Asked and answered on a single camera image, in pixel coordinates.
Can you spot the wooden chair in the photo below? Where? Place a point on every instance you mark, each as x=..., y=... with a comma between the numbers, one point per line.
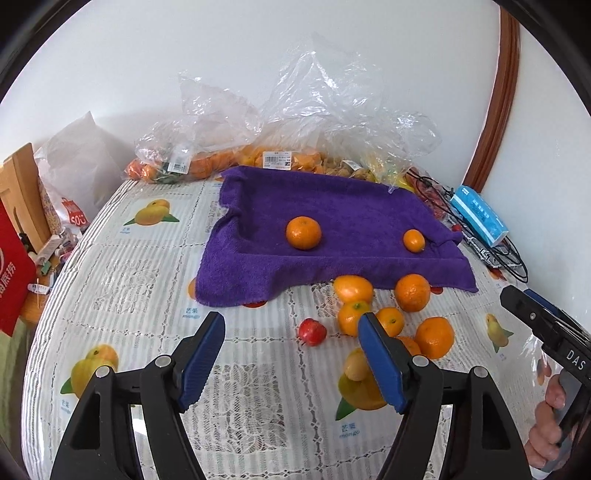
x=23, y=184

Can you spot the person's right hand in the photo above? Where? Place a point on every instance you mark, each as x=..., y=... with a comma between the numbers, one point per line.
x=545, y=438

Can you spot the large clear bag of tangerines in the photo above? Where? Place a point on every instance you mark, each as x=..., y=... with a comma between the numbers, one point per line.
x=258, y=157

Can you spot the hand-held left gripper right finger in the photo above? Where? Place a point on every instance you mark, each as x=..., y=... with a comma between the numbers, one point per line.
x=378, y=355

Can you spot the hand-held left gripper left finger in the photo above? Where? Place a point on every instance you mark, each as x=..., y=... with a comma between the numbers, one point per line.
x=203, y=360

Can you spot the red paper bag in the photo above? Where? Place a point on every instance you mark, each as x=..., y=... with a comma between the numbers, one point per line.
x=11, y=277

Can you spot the small orange tangerine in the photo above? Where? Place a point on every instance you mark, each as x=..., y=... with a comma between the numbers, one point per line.
x=410, y=345
x=413, y=240
x=392, y=321

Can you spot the clear bag of longans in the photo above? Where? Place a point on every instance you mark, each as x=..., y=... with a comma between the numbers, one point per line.
x=344, y=167

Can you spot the small clear bag of tangerines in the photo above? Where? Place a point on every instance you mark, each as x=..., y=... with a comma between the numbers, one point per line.
x=159, y=159

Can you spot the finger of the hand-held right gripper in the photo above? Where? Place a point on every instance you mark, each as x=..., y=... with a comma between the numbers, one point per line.
x=547, y=305
x=524, y=307

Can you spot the brown wooden door frame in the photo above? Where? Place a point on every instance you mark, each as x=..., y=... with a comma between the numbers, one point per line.
x=501, y=92

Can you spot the blue tissue pack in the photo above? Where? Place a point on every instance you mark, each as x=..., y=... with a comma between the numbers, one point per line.
x=480, y=216

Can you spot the white plastic bag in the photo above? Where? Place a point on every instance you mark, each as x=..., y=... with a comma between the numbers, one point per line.
x=78, y=152

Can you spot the small red apple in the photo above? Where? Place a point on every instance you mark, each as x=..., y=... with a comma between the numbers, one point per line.
x=312, y=331

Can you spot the grey patterned pouch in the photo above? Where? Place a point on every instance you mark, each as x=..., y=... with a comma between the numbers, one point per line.
x=485, y=254

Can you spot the purple towel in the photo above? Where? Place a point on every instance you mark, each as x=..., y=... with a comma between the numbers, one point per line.
x=351, y=217

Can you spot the small yellow lemon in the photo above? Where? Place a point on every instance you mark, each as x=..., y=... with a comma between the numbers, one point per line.
x=355, y=364

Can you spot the oval yellow-orange tangerine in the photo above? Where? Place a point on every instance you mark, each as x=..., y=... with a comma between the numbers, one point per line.
x=353, y=288

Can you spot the clear bag of red pieces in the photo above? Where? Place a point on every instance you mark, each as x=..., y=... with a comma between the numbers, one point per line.
x=431, y=196

